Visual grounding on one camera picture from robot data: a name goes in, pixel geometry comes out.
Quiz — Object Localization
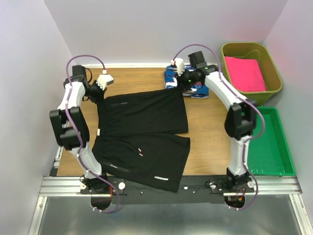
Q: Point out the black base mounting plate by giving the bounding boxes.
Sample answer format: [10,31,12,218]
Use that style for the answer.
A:
[80,175,254,209]

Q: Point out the olive green plastic bin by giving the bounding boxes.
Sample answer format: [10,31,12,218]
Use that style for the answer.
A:
[221,42,283,105]

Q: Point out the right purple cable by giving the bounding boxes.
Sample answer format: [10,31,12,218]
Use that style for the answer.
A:
[172,44,266,211]

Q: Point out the aluminium frame rail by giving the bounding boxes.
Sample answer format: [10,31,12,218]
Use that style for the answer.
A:
[29,176,311,235]

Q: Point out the purple cable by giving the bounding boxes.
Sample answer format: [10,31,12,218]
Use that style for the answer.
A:
[172,44,266,211]
[66,55,122,214]

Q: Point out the green plastic tray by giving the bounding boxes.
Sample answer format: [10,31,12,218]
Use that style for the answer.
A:
[247,106,296,176]

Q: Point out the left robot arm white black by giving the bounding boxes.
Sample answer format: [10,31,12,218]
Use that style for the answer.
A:
[49,65,114,194]

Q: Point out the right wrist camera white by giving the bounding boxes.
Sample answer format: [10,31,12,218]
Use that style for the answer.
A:
[171,58,185,76]

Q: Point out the black garment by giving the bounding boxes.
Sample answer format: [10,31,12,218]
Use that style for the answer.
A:
[92,88,191,192]

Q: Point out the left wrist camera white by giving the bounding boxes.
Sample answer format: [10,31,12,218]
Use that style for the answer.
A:
[96,74,114,90]

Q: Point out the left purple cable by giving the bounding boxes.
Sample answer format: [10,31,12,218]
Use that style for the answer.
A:
[66,55,122,214]

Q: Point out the blue white red patterned pants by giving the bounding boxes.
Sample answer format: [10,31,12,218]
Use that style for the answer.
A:
[164,65,209,98]

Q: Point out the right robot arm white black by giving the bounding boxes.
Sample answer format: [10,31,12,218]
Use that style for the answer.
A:
[171,51,257,192]

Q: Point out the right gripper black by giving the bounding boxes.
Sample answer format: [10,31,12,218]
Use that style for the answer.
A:
[174,68,196,93]

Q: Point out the pink folded cloth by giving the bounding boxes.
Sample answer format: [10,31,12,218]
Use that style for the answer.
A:
[225,56,267,92]

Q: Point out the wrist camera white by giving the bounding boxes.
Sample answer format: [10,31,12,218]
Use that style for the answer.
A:
[96,74,114,90]
[171,58,185,76]

